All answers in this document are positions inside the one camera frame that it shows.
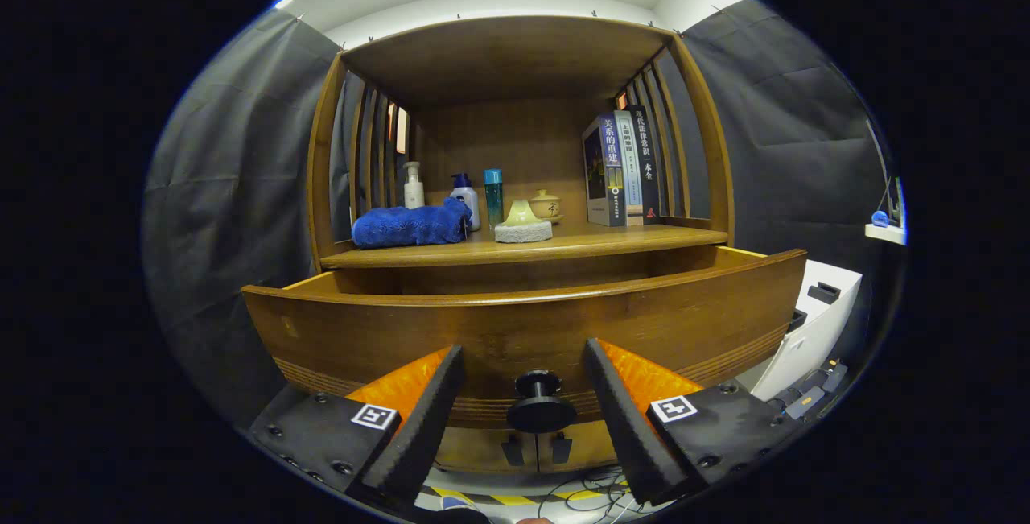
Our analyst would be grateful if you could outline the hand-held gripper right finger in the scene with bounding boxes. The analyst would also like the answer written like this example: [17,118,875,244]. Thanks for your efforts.
[583,337,797,507]

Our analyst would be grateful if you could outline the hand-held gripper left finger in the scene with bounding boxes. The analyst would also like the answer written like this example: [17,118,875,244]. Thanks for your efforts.
[249,345,468,509]

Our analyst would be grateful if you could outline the brown wooden drawer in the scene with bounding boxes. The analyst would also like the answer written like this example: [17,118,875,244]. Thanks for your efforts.
[241,246,808,435]

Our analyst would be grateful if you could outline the yellow grey scrub brush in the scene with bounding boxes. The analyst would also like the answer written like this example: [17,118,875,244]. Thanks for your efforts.
[494,200,554,244]

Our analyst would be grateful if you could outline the wooden cabinet door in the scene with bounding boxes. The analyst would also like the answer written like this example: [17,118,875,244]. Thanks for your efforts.
[435,427,538,474]
[538,423,622,472]

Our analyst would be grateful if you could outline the wooden countertop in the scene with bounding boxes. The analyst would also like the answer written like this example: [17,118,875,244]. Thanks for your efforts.
[320,218,729,270]

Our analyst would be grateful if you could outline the white box cabinet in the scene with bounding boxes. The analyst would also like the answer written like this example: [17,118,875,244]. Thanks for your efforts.
[736,258,863,402]

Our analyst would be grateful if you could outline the brown wooden cabinet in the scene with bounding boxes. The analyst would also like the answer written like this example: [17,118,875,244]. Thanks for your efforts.
[306,15,735,477]

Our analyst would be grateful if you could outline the yellow black floor tape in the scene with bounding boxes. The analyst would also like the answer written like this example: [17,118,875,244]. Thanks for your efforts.
[431,485,637,509]

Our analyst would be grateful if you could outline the grey power adapter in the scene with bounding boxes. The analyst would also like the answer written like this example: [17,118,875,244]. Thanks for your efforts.
[785,386,826,420]

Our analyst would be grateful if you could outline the blue folded towel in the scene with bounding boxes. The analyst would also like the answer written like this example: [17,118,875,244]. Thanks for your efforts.
[352,197,474,249]

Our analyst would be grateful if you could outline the white bottle with blue cap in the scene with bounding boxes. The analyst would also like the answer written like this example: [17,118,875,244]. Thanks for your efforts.
[449,173,481,232]

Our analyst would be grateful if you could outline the white pump bottle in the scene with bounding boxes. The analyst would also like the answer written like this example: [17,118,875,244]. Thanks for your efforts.
[403,161,426,210]

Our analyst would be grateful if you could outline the yellow lidded teacup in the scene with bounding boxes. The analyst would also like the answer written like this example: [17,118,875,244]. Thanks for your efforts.
[529,189,562,225]

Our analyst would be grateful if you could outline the clear blue bottle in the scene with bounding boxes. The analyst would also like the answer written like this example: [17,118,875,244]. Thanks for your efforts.
[484,169,505,227]

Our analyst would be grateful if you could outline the book with white spine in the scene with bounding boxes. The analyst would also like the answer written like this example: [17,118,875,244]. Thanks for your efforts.
[616,110,645,227]

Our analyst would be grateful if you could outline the book with blue spine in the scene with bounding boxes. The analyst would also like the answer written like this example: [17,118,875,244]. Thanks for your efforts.
[582,115,627,228]

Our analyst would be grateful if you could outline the black backdrop cloth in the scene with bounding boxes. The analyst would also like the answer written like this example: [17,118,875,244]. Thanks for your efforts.
[143,0,894,428]

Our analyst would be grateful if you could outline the black floor cables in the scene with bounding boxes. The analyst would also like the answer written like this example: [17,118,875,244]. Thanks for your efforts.
[535,466,645,518]

